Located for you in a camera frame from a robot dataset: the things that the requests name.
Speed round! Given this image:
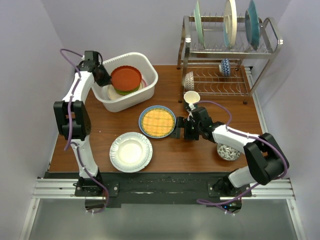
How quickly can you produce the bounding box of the patterned bowl in rack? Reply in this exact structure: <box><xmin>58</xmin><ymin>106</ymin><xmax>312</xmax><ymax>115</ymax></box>
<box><xmin>184</xmin><ymin>71</ymin><xmax>195</xmax><ymax>91</ymax></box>

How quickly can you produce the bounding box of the teal plate in rack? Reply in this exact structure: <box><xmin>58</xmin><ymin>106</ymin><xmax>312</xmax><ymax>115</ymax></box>
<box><xmin>244</xmin><ymin>0</ymin><xmax>260</xmax><ymax>51</ymax></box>

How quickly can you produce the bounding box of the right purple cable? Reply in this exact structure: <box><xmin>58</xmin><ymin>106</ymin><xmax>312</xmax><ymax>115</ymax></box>
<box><xmin>196</xmin><ymin>100</ymin><xmax>290</xmax><ymax>208</ymax></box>

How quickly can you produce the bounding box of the pink plate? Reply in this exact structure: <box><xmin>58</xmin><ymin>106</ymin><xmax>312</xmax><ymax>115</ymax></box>
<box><xmin>139</xmin><ymin>79</ymin><xmax>147</xmax><ymax>89</ymax></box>

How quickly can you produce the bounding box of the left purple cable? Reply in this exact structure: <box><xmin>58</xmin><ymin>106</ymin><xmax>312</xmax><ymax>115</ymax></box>
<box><xmin>59</xmin><ymin>48</ymin><xmax>111</xmax><ymax>215</ymax></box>

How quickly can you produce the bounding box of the white plastic bin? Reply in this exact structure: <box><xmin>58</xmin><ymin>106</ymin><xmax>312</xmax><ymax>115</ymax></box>
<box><xmin>91</xmin><ymin>52</ymin><xmax>158</xmax><ymax>113</ymax></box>

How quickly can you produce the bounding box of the beige plate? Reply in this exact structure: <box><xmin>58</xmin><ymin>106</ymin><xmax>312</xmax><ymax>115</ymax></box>
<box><xmin>106</xmin><ymin>85</ymin><xmax>124</xmax><ymax>100</ymax></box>

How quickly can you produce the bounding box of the mint green plate in rack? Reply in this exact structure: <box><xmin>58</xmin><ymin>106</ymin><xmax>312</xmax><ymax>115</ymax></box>
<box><xmin>193</xmin><ymin>0</ymin><xmax>206</xmax><ymax>50</ymax></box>

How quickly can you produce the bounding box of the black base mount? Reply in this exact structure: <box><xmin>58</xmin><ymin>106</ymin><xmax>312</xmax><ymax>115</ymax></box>
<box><xmin>44</xmin><ymin>172</ymin><xmax>250</xmax><ymax>211</ymax></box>

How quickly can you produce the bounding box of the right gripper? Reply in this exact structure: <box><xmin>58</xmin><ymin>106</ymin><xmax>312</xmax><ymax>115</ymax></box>
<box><xmin>170</xmin><ymin>116</ymin><xmax>202</xmax><ymax>141</ymax></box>

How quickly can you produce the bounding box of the purple cable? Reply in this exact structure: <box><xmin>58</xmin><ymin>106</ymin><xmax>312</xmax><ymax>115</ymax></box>
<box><xmin>59</xmin><ymin>48</ymin><xmax>111</xmax><ymax>215</ymax></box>
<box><xmin>196</xmin><ymin>100</ymin><xmax>290</xmax><ymax>208</ymax></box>

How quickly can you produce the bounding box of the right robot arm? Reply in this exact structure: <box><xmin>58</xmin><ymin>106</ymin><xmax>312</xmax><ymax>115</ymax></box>
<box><xmin>172</xmin><ymin>106</ymin><xmax>290</xmax><ymax>197</ymax></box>

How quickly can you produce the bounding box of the blue zigzag cup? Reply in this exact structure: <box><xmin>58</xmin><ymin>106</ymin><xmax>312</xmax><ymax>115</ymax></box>
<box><xmin>219</xmin><ymin>58</ymin><xmax>231</xmax><ymax>77</ymax></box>

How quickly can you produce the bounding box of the blue rimmed yellow plate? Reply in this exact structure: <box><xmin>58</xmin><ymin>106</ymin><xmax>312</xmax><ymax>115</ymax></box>
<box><xmin>138</xmin><ymin>105</ymin><xmax>176</xmax><ymax>139</ymax></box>

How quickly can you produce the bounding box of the red fluted plate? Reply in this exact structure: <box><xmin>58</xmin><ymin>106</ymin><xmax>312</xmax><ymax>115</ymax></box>
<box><xmin>111</xmin><ymin>65</ymin><xmax>142</xmax><ymax>92</ymax></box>

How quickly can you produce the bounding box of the black white floral bowl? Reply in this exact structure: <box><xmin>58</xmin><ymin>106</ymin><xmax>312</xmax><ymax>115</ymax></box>
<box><xmin>216</xmin><ymin>143</ymin><xmax>241</xmax><ymax>161</ymax></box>

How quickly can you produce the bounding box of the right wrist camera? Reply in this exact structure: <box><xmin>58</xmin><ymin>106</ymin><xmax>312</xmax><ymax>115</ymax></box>
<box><xmin>186</xmin><ymin>103</ymin><xmax>197</xmax><ymax>121</ymax></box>

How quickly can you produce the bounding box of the lime green plate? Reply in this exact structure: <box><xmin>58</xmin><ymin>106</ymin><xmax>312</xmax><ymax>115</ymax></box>
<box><xmin>114</xmin><ymin>85</ymin><xmax>140</xmax><ymax>95</ymax></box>

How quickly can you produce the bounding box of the white scalloped plate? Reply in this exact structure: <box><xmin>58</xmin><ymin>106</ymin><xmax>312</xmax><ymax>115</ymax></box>
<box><xmin>109</xmin><ymin>132</ymin><xmax>153</xmax><ymax>173</ymax></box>

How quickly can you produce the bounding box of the steel dish rack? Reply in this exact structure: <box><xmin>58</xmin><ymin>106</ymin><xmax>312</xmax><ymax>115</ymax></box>
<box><xmin>176</xmin><ymin>15</ymin><xmax>284</xmax><ymax>104</ymax></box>

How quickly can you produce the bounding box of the cream speckled plate in rack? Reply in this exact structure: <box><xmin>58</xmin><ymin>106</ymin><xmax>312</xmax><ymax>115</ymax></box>
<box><xmin>223</xmin><ymin>0</ymin><xmax>237</xmax><ymax>50</ymax></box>

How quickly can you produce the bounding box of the yellow woven plate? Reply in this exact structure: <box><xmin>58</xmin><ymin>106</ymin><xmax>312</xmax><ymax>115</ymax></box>
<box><xmin>141</xmin><ymin>108</ymin><xmax>175</xmax><ymax>138</ymax></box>

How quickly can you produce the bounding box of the dark green mug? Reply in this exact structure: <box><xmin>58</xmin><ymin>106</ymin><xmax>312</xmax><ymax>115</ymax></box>
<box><xmin>183</xmin><ymin>90</ymin><xmax>201</xmax><ymax>111</ymax></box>

